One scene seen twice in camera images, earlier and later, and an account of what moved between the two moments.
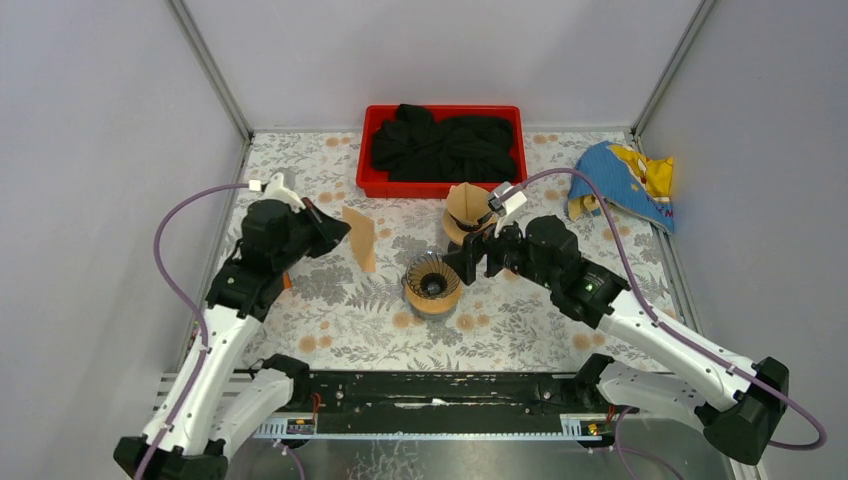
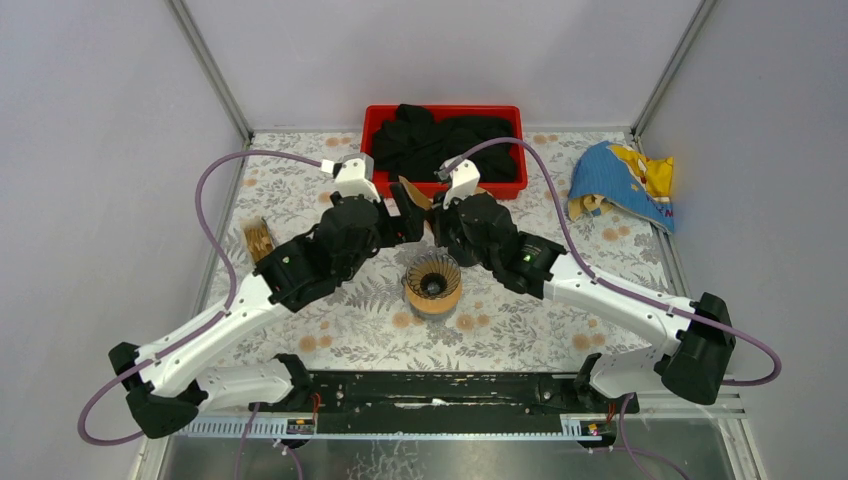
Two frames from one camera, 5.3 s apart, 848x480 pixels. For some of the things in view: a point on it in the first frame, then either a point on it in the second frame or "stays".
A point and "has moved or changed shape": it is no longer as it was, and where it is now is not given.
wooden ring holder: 434,306 stays
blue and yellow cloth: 626,180 stays
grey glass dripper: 428,276 stays
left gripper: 316,225 → 395,216
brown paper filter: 363,238 has moved or changed shape
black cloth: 418,147 stays
